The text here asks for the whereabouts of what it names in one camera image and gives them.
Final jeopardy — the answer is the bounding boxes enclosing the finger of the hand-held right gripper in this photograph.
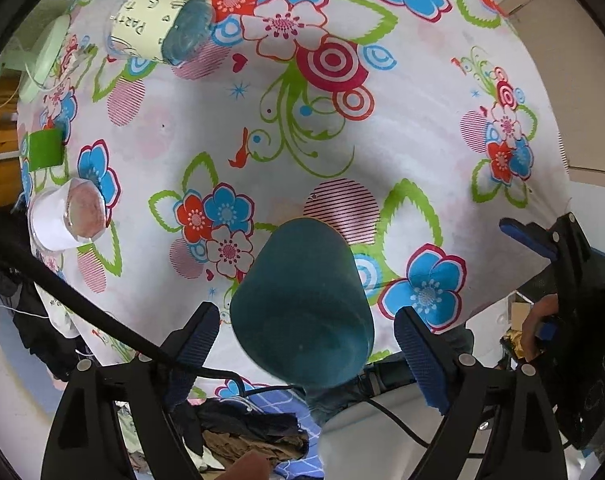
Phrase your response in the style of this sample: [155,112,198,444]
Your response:
[499,217,558,263]

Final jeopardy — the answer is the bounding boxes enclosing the clear cup with cream label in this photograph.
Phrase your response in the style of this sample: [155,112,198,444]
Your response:
[104,0,216,67]

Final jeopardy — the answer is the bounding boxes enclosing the teal cup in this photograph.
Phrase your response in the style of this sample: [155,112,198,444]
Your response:
[230,218,375,390]

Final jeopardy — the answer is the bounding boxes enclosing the light green fan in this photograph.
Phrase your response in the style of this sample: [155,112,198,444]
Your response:
[16,14,74,104]

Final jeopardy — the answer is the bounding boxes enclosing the floral tablecloth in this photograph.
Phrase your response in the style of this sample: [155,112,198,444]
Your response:
[14,0,577,397]

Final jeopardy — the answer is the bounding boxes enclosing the clear cup with white sleeve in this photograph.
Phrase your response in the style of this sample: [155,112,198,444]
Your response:
[28,178,106,252]

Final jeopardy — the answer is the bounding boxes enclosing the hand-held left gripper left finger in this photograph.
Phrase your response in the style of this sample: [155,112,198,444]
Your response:
[45,301,220,480]

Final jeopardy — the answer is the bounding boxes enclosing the pile of dark clothes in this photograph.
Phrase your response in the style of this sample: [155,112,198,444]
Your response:
[175,399,311,473]

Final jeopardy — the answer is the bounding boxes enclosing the green cup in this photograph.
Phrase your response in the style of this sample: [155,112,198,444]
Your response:
[22,128,65,171]

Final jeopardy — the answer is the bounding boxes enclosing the blue plaid cloth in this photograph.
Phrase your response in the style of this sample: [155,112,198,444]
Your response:
[240,387,328,478]

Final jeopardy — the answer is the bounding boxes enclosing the person's right hand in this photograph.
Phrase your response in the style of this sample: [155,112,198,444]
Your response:
[524,293,559,362]

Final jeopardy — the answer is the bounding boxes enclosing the wooden furniture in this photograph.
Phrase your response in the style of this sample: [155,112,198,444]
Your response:
[0,82,24,213]

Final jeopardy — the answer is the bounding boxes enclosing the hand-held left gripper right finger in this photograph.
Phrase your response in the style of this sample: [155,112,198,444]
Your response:
[394,306,569,480]

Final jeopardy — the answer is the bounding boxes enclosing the dark hanging cloth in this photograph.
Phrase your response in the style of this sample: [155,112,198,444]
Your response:
[0,255,90,383]

